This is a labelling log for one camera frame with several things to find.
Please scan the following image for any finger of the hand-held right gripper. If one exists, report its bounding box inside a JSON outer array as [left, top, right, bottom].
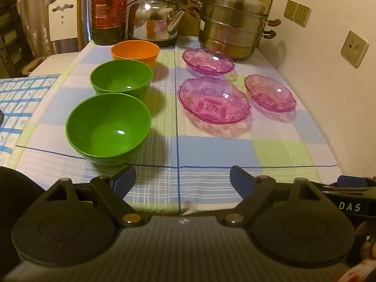
[[336, 175, 376, 189]]

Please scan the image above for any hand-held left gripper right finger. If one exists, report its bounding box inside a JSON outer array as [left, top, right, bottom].
[[224, 165, 333, 227]]

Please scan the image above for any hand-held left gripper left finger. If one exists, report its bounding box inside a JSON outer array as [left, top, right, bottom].
[[44, 165, 150, 228]]

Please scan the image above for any green plastic bowl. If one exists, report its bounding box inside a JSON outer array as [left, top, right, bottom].
[[65, 93, 152, 167], [90, 59, 154, 100]]

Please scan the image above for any large purple glass plate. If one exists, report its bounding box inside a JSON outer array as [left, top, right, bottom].
[[177, 76, 251, 124]]

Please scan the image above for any small purple glass plate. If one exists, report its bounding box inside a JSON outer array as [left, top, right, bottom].
[[244, 74, 298, 113], [181, 48, 235, 76]]

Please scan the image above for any person's right hand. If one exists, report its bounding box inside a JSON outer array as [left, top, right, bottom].
[[354, 221, 376, 271]]

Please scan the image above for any pastel checked tablecloth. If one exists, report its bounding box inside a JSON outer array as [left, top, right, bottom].
[[6, 35, 340, 215]]

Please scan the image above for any orange plastic bowl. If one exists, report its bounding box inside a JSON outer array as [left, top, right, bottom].
[[111, 40, 160, 67]]

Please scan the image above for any blue white patterned tablecloth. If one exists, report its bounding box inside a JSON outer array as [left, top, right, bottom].
[[0, 75, 60, 165]]

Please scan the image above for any wooden stool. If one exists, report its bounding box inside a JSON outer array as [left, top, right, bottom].
[[20, 57, 44, 74]]

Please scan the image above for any stainless steel steamer pot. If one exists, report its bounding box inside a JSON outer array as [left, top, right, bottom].
[[189, 0, 282, 62]]

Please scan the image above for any stainless steel kettle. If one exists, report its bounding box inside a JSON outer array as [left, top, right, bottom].
[[127, 0, 188, 48]]

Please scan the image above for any large cooking oil bottle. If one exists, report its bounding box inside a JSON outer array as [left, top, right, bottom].
[[90, 0, 128, 46]]

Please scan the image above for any white wooden chair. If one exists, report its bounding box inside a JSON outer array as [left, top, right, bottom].
[[29, 0, 83, 77]]

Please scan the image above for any black storage rack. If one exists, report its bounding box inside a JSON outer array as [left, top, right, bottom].
[[0, 0, 35, 78]]

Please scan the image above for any beige wall outlet plate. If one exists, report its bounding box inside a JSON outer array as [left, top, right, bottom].
[[341, 31, 369, 68]]

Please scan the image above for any beige wall socket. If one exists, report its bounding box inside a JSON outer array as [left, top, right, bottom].
[[294, 4, 311, 27], [283, 0, 299, 19]]

